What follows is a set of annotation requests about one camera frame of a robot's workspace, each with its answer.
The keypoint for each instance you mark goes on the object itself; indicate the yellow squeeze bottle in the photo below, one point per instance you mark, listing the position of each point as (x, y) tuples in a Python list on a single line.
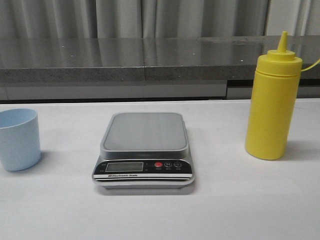
[(274, 92)]

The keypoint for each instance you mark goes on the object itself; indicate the grey pleated curtain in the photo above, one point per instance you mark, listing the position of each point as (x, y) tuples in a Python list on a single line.
[(57, 19)]

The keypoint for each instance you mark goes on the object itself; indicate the silver electronic kitchen scale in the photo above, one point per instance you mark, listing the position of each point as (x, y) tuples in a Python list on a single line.
[(144, 150)]

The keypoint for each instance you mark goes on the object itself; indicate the light blue plastic cup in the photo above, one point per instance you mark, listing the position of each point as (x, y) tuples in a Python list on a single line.
[(19, 139)]

